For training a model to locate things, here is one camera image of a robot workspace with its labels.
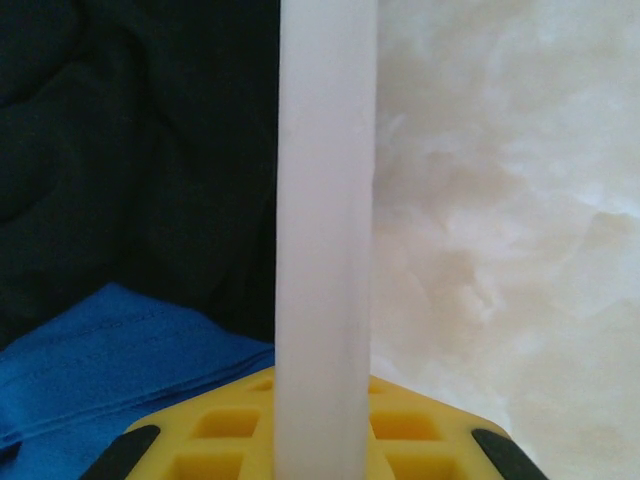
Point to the blue t-shirt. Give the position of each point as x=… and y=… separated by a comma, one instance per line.
x=100, y=370

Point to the black t-shirt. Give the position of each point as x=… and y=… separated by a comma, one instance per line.
x=125, y=150

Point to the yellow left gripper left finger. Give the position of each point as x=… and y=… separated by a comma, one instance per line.
x=165, y=450

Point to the white plastic basket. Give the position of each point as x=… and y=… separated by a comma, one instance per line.
x=325, y=200

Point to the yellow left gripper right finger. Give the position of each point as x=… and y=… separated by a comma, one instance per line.
x=425, y=440

